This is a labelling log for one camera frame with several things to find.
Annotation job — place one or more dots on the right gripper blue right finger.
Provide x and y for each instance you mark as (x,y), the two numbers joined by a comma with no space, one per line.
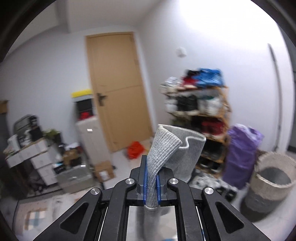
(203,214)

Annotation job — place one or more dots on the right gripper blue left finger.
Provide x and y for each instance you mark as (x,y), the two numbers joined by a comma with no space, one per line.
(101,214)

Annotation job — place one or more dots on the grey VLONE hoodie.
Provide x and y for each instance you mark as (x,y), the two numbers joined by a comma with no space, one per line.
(175,148)

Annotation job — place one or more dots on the cardboard box on floor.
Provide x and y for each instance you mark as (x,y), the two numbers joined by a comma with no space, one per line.
(104,171)

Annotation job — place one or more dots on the silver aluminium suitcase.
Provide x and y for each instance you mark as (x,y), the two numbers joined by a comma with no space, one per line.
(75,179)

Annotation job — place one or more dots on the checkered bed blanket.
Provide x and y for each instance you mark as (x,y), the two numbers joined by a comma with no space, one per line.
(36,212)

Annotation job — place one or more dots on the orange plastic bag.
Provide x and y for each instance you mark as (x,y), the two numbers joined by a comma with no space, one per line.
(135,150)

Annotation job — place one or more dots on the woven laundry basket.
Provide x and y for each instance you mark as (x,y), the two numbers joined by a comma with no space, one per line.
(272,180)

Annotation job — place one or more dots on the purple bag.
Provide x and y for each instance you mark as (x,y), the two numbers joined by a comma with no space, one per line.
(241,155)

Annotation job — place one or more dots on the white desk with drawers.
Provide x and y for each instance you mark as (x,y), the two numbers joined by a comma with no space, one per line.
(41,156)

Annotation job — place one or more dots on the green plant bouquet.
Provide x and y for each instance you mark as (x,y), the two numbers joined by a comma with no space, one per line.
(52,135)

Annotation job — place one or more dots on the wooden shoe rack with shoes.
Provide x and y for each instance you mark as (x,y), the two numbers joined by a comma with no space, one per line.
(198,101)

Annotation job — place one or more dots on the stacked shoe boxes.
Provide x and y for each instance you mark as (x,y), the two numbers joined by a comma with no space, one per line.
(83,100)

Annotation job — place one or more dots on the tan wooden door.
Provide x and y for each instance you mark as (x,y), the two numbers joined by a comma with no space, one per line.
(118,89)

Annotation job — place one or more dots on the wall light switch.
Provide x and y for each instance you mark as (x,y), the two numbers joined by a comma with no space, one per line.
(181,52)

